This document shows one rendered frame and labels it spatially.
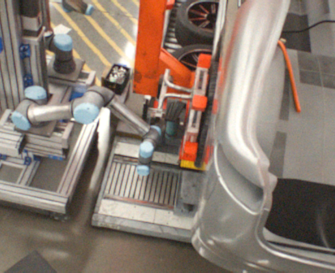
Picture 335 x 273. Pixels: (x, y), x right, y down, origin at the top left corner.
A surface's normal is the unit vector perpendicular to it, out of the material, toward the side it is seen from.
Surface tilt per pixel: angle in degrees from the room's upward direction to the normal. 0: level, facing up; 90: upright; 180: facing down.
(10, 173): 0
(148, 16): 90
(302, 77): 5
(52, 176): 0
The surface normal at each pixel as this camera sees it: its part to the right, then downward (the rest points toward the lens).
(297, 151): 0.05, -0.36
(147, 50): -0.14, 0.72
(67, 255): 0.11, -0.67
